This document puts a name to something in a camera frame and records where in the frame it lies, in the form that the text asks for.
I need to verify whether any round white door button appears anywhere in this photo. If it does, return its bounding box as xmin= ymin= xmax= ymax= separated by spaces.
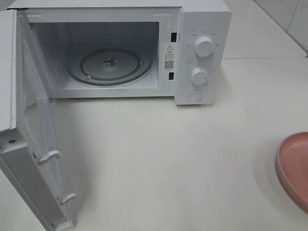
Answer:
xmin=188 ymin=90 xmax=203 ymax=102

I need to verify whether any white timer knob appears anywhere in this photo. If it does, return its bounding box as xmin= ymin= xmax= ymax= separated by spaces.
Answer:
xmin=191 ymin=68 xmax=208 ymax=86

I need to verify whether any pink round plate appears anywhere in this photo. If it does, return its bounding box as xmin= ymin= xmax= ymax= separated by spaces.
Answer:
xmin=275 ymin=131 xmax=308 ymax=212

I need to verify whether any white microwave door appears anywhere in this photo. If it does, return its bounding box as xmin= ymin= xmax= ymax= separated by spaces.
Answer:
xmin=0 ymin=9 xmax=76 ymax=231

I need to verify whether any white warning label sticker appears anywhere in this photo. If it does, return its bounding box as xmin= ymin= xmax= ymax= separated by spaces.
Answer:
xmin=163 ymin=43 xmax=177 ymax=71

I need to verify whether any upper white power knob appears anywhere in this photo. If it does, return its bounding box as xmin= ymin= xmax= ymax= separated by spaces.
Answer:
xmin=194 ymin=35 xmax=214 ymax=57

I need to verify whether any white microwave oven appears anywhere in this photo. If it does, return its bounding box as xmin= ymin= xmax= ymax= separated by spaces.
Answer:
xmin=6 ymin=0 xmax=231 ymax=105

